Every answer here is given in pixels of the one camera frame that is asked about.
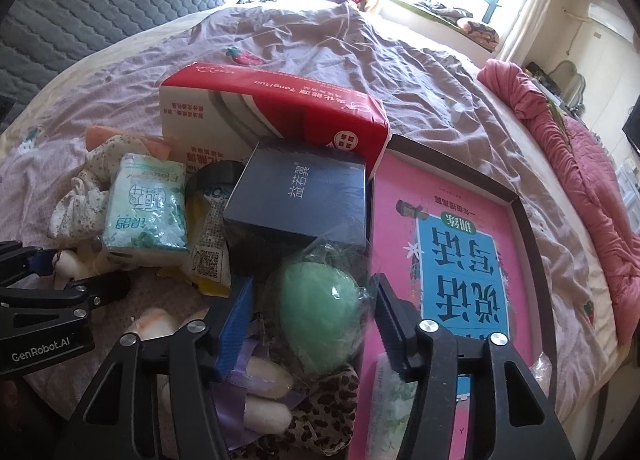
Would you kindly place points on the red white tissue pack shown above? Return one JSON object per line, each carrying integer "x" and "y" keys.
{"x": 280, "y": 95}

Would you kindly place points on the green egg toy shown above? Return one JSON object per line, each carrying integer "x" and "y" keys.
{"x": 315, "y": 310}

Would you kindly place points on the purple bed sheet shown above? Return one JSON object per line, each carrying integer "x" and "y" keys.
{"x": 350, "y": 55}

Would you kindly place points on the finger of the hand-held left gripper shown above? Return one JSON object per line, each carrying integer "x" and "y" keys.
{"x": 107, "y": 287}
{"x": 37, "y": 260}

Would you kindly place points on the pink quilt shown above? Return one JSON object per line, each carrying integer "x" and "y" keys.
{"x": 565, "y": 155}

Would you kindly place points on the yellow snack packet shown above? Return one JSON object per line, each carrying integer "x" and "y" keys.
{"x": 210, "y": 240}

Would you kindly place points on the floral cream scrunchie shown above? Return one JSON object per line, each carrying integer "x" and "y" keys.
{"x": 100, "y": 160}

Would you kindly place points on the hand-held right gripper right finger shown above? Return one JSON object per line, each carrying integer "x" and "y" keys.
{"x": 395, "y": 335}

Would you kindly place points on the clothes on window sill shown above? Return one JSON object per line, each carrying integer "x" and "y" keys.
{"x": 440, "y": 10}

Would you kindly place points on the white plush with purple ribbon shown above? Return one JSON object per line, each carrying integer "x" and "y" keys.
{"x": 265, "y": 380}

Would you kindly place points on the black screen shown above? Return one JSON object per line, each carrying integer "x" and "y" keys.
{"x": 632, "y": 130}

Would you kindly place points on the peach pink cloth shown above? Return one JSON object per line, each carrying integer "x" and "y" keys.
{"x": 100, "y": 135}

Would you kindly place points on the grey quilted headboard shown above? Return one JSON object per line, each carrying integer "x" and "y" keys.
{"x": 125, "y": 0}

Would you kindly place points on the dark framed tray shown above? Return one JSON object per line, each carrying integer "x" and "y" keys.
{"x": 534, "y": 290}

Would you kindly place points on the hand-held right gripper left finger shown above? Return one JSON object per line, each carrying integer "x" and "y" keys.
{"x": 235, "y": 330}

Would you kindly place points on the white plastic drawers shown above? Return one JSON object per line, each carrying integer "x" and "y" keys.
{"x": 627, "y": 195}

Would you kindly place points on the pink book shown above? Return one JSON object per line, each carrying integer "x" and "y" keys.
{"x": 465, "y": 260}

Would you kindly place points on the dark navy box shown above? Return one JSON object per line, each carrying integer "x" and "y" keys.
{"x": 295, "y": 200}

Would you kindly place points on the white yellow plush toy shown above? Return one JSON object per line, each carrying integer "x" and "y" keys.
{"x": 82, "y": 267}

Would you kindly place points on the patterned cushion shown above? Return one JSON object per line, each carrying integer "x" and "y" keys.
{"x": 480, "y": 32}

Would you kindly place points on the leopard print scrunchie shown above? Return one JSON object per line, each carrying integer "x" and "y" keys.
{"x": 325, "y": 410}

